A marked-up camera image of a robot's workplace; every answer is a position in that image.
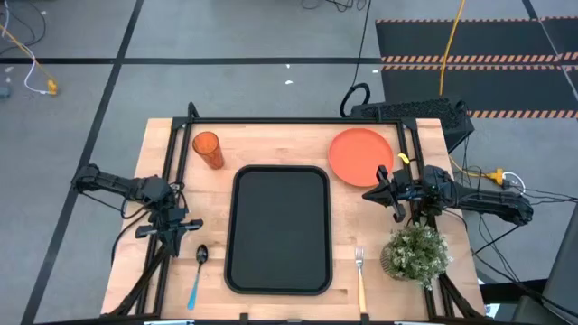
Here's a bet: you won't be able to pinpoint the yellow hanging cable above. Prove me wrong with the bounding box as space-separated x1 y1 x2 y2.
0 23 58 91
438 0 467 98

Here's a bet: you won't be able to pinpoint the black hanging cable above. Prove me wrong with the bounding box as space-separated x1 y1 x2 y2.
339 0 373 118

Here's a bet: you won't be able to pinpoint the white floor cable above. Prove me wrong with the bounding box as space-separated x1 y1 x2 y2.
23 53 51 96
501 171 527 200

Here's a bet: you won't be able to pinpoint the black plastic tray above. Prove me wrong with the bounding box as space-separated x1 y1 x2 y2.
224 164 334 296

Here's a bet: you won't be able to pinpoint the black computer case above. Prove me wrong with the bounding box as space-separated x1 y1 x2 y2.
350 97 476 154

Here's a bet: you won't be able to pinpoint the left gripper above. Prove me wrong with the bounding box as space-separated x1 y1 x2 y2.
135 206 204 258

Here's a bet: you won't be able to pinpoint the black aluminium table frame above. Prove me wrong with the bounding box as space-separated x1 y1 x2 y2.
101 101 487 325

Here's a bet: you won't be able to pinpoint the spoon with blue handle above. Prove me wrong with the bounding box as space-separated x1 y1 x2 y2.
187 244 210 311

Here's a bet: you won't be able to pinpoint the potted plant white flowers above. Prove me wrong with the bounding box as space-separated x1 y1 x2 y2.
379 223 453 290

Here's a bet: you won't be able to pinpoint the orange plate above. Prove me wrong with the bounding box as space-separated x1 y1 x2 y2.
328 127 395 188

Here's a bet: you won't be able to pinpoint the fork with orange handle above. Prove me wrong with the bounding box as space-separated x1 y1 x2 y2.
354 246 368 315

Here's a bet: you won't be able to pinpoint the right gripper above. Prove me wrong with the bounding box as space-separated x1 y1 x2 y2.
362 164 425 224

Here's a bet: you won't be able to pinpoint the orange faceted plastic cup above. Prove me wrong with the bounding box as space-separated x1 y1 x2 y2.
191 131 226 171

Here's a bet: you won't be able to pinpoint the black hazard-striped floor mat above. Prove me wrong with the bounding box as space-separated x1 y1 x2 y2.
374 16 578 119

